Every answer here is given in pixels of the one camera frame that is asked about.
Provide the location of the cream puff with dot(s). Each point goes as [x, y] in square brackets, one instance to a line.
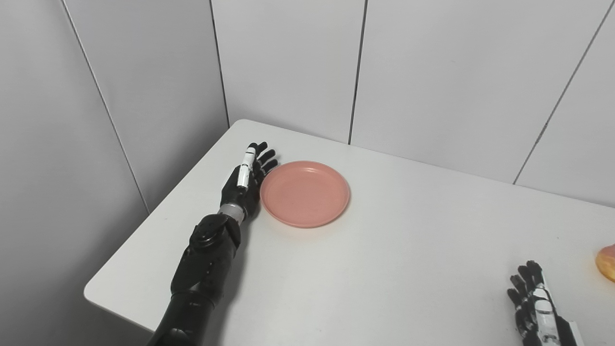
[607, 262]

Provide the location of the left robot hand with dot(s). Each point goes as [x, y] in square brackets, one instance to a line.
[245, 185]

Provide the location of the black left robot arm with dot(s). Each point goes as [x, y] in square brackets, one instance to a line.
[202, 274]

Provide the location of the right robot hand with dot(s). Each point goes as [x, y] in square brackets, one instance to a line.
[540, 312]

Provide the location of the pink round plate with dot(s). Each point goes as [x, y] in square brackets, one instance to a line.
[305, 193]

